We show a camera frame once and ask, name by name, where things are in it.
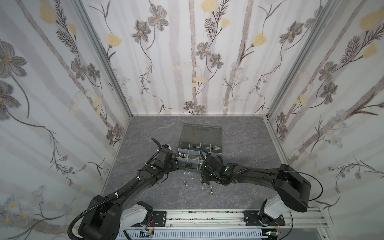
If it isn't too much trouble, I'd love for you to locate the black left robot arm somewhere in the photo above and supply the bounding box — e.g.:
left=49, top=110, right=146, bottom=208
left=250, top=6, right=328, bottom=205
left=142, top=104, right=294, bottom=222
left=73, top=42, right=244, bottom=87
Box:
left=67, top=138, right=178, bottom=240

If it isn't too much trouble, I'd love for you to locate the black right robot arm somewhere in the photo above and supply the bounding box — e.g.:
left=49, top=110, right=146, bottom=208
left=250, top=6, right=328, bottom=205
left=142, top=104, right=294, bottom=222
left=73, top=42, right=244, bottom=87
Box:
left=200, top=150, right=312, bottom=226

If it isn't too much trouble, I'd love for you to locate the grey plastic organizer box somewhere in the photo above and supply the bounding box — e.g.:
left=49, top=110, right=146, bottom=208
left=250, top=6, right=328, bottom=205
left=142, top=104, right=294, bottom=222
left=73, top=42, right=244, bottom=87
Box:
left=177, top=124, right=223, bottom=171

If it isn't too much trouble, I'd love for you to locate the aluminium front rail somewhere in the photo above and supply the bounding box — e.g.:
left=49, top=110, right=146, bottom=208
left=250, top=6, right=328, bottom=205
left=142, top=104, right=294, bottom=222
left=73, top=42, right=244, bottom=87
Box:
left=132, top=209, right=329, bottom=231

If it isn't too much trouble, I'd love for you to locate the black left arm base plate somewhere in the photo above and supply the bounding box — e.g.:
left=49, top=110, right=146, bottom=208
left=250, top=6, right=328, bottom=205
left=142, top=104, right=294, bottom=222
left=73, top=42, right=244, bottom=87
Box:
left=145, top=211, right=167, bottom=228

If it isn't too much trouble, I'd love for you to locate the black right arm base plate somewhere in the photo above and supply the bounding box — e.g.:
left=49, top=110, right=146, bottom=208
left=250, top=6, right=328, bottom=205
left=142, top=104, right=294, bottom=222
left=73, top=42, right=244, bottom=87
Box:
left=243, top=210, right=286, bottom=227

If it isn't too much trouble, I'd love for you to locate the white slotted cable duct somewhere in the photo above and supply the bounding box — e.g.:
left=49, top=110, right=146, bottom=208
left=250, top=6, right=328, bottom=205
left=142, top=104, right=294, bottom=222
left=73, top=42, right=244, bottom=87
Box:
left=117, top=229, right=268, bottom=240

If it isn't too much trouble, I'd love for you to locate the black corrugated cable conduit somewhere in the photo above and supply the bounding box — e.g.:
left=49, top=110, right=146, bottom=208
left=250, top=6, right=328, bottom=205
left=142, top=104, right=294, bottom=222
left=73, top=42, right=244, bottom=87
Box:
left=67, top=191, right=121, bottom=240

